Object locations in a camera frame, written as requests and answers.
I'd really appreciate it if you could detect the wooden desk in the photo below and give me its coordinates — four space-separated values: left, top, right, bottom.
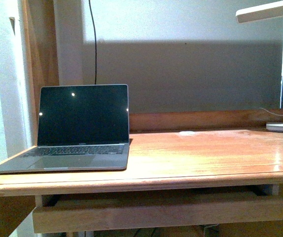
0 110 283 237

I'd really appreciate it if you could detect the wooden pull-out keyboard tray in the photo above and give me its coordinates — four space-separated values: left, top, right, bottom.
33 190 283 233

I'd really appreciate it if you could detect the grey open laptop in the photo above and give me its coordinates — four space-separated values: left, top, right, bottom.
0 84 130 175

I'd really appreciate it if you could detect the black hanging cable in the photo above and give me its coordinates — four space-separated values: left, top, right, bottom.
88 0 98 85

